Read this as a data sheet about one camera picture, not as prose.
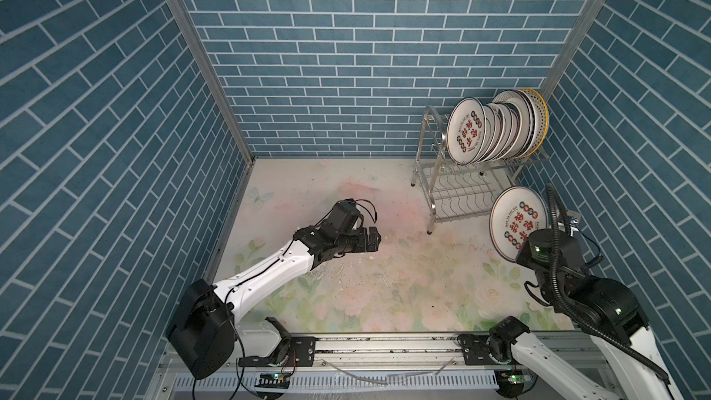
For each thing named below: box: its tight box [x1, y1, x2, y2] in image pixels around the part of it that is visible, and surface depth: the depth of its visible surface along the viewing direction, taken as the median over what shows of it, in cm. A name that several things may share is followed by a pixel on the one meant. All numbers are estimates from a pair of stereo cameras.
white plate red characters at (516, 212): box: [488, 185, 549, 263], surface depth 76 cm
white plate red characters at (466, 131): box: [445, 97, 487, 166], surface depth 82 cm
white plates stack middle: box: [479, 89, 534, 163], surface depth 77 cm
